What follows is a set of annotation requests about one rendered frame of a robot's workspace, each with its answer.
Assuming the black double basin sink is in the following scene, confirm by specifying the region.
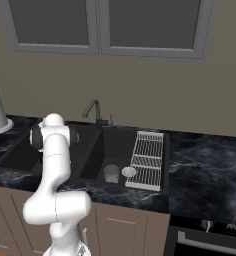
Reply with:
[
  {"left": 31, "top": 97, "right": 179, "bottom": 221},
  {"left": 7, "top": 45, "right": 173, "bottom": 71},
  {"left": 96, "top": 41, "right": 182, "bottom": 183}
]
[{"left": 0, "top": 120, "right": 171, "bottom": 195}]

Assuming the black sink tap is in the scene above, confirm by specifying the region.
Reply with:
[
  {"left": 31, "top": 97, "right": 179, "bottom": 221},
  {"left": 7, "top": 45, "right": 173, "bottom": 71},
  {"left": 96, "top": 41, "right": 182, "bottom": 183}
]
[{"left": 81, "top": 98, "right": 114, "bottom": 130}]

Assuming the small white bowl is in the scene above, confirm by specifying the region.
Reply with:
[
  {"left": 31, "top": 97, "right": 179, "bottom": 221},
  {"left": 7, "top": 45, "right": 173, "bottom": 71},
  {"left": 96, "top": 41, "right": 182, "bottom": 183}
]
[{"left": 120, "top": 166, "right": 138, "bottom": 179}]

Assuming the brown cupboard door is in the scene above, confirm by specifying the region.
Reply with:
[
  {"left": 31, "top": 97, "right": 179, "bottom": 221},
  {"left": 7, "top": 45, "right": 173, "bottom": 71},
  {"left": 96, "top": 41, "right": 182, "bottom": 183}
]
[
  {"left": 78, "top": 201, "right": 171, "bottom": 256},
  {"left": 0, "top": 185, "right": 53, "bottom": 256}
]

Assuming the grey framed window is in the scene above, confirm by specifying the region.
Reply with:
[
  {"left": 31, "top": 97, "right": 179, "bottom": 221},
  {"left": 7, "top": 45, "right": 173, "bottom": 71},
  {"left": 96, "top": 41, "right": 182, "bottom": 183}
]
[
  {"left": 98, "top": 0, "right": 220, "bottom": 62},
  {"left": 0, "top": 0, "right": 101, "bottom": 56}
]

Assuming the black oven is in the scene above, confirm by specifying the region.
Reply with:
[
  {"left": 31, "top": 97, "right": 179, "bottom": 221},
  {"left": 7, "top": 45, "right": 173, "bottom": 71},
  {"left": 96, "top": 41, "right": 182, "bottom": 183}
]
[{"left": 163, "top": 214, "right": 236, "bottom": 256}]

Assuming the white wire drying rack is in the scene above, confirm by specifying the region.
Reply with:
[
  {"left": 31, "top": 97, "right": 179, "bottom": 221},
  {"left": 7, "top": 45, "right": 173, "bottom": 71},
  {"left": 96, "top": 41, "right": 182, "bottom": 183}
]
[{"left": 124, "top": 130, "right": 165, "bottom": 193}]

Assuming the silver oven handle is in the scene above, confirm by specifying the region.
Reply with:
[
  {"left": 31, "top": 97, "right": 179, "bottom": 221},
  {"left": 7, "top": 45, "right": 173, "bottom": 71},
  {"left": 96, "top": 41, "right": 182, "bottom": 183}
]
[{"left": 176, "top": 230, "right": 236, "bottom": 252}]

